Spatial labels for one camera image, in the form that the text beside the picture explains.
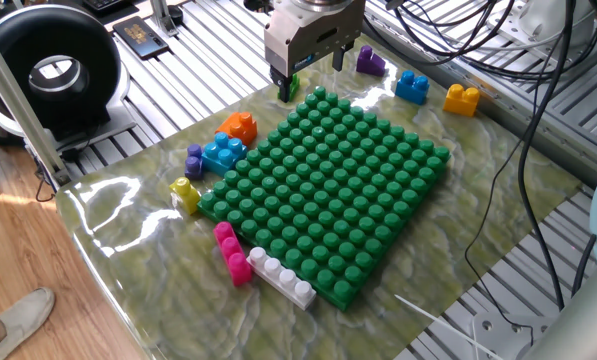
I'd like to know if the silver Schunk gripper body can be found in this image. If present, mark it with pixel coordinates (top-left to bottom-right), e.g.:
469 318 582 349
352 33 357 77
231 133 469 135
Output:
263 0 367 81

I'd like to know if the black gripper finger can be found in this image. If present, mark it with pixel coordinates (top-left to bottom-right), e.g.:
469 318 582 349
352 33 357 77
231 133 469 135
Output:
331 41 355 73
269 66 295 104

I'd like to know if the pink three-stud block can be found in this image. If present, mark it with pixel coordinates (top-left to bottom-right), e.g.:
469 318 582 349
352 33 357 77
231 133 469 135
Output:
212 221 253 287

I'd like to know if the bright green two-stud block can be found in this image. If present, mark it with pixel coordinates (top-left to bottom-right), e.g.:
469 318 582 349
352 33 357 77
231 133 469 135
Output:
276 72 302 104

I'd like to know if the dark purple single-stud block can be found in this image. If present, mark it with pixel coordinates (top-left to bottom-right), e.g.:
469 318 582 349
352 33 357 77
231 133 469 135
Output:
355 44 388 78

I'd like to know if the orange two-stud block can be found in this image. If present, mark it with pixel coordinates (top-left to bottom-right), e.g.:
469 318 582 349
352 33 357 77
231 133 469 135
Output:
215 110 259 147

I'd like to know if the blue two-stud block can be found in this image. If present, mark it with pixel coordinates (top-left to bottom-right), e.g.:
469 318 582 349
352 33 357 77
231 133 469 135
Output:
394 69 431 106

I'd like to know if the light blue four-stud block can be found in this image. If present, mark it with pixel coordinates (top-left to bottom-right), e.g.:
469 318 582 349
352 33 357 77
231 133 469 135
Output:
200 131 249 177

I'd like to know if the violet two-stud block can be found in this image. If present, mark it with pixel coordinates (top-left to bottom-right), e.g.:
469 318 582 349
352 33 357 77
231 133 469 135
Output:
183 143 205 181

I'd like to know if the large green studded baseplate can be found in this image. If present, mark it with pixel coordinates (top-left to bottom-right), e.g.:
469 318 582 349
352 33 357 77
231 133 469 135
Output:
197 85 452 312

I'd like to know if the yellow two-stud block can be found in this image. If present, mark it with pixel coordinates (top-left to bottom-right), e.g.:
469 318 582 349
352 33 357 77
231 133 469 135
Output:
442 83 481 118

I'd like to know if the yellow-green single-stud block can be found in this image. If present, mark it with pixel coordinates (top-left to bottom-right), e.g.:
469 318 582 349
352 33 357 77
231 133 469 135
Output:
168 176 202 216

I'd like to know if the black small card device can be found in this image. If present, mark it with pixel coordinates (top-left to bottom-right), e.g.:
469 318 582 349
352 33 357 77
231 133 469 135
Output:
111 15 170 61

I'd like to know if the white four-stud block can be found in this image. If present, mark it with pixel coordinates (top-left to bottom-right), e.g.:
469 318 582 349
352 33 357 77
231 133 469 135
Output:
246 246 318 311

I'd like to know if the black keyboard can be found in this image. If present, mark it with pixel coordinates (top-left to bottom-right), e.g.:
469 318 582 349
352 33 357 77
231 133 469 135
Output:
81 0 139 16

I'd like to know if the white round machine base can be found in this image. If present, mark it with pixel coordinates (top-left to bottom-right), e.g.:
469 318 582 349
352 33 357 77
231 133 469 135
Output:
487 0 597 51

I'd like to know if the green marble patterned mat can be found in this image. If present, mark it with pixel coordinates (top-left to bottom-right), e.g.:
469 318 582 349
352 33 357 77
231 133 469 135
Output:
55 34 584 360

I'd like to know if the beige shoe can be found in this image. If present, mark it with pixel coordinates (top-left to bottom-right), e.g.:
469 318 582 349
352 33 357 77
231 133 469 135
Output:
0 287 57 360

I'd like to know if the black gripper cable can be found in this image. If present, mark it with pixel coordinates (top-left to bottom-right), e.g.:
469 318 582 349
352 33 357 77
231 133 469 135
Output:
365 0 509 66

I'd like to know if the silver metal bracket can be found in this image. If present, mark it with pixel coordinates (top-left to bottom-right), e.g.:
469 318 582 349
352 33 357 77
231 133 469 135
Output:
147 0 179 37

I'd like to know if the black table cable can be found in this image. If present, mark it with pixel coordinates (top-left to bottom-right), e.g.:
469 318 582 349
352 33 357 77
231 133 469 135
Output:
457 44 597 84

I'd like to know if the black ring shaped device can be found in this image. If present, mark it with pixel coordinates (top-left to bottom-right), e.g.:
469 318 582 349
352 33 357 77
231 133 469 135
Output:
0 3 132 142

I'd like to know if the aluminium profile rail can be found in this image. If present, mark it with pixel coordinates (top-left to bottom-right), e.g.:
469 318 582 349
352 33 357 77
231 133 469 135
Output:
362 19 597 189

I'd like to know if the thick black cable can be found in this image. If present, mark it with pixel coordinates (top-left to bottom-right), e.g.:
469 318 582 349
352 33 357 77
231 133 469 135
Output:
516 0 579 311

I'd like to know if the thin black cable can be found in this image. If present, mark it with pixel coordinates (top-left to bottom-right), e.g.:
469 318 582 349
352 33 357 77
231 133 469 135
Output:
463 129 537 349

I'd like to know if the aluminium frame post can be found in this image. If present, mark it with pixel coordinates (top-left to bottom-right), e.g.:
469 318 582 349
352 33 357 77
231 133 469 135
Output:
0 14 72 187

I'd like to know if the white cable tie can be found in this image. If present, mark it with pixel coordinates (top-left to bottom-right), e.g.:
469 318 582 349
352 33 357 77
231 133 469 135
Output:
393 293 504 360

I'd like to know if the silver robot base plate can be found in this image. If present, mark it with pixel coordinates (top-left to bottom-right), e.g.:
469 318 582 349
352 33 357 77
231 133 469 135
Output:
470 312 549 360

